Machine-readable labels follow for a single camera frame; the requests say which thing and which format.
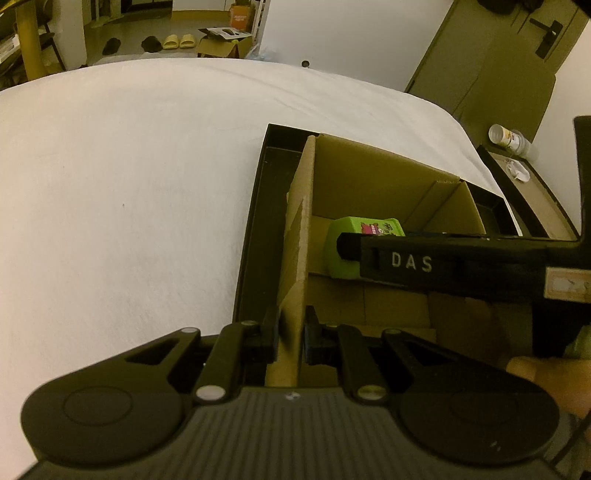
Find green cube toy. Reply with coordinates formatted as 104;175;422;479
324;216;405;280

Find brown cardboard box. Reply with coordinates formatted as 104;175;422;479
264;133;523;388

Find person hand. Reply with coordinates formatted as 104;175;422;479
506;356;591;419

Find black framed cardboard tray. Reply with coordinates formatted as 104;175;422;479
477;146;578;241

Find stack of paper cups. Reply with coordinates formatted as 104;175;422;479
488;124;531;158

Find white bed sheet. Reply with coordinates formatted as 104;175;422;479
1;57;498;479

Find open cardboard box on floor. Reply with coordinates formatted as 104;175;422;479
197;27;253;59

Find orange box on floor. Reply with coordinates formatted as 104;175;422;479
229;1;254;31

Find yellow slippers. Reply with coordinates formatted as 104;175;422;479
162;33;197;50

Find black slippers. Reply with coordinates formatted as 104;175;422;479
101;35;163;56

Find round yellow side table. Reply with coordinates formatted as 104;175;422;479
1;0;48;81

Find black door handle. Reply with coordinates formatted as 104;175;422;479
529;18;564;59

